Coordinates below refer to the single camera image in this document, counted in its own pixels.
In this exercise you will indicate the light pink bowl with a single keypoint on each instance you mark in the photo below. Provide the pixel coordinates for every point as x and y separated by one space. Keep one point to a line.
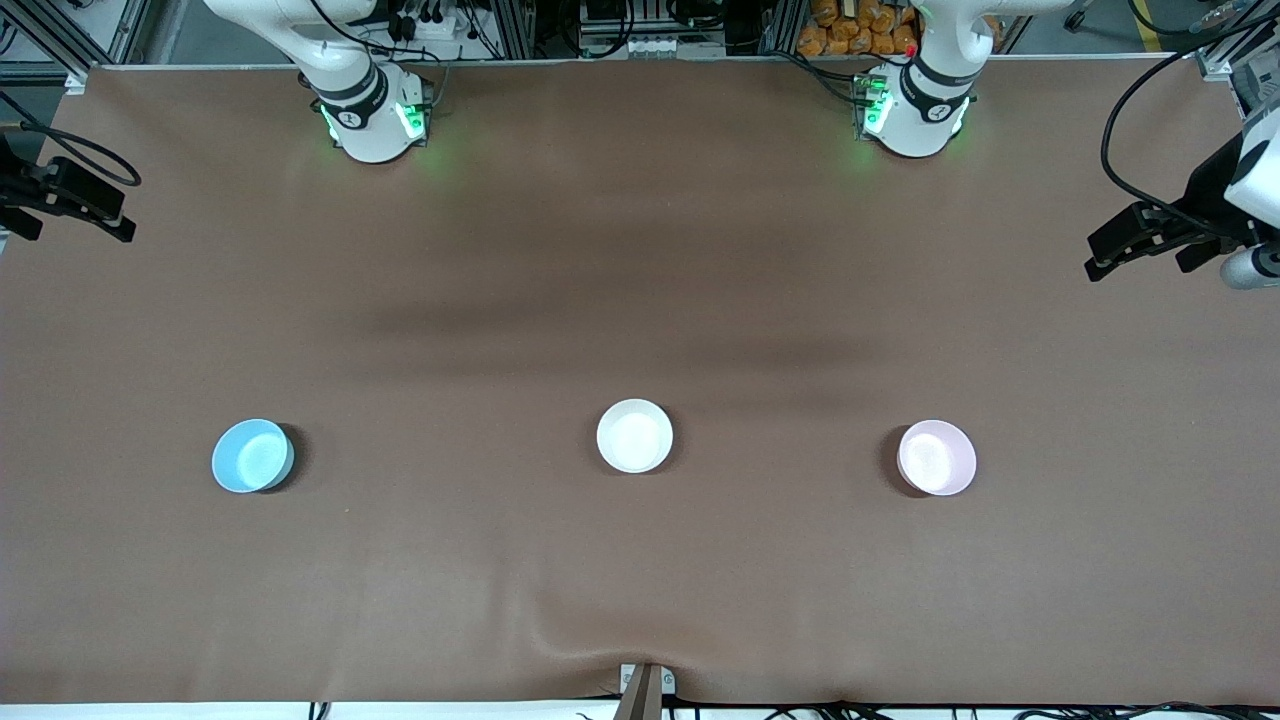
936 458

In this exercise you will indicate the brown table mat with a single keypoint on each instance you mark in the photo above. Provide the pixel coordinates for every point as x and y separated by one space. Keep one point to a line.
640 250

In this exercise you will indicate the white power strip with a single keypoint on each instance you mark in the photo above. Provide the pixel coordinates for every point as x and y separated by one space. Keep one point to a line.
660 47

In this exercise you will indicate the light blue bowl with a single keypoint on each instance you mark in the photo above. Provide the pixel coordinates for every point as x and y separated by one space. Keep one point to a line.
250 455

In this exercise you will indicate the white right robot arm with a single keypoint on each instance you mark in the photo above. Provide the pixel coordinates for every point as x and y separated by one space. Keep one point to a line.
370 130

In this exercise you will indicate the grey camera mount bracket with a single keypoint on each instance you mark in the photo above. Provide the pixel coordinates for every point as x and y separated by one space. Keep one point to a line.
645 695

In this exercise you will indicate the bag of orange items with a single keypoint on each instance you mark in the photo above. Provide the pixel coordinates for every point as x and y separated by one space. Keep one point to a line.
850 25

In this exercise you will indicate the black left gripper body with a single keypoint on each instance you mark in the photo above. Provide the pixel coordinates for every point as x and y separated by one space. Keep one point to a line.
1203 198

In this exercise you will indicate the white bowl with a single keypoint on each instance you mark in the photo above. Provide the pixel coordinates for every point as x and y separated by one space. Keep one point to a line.
634 436

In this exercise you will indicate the aluminium frame profile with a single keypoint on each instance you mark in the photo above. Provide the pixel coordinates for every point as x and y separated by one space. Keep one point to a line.
782 25
60 40
512 25
1235 50

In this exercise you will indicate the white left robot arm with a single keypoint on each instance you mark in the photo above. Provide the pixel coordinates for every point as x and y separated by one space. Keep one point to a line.
925 120

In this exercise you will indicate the white socket block with plugs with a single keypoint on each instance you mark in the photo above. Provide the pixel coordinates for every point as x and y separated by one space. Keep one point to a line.
425 22

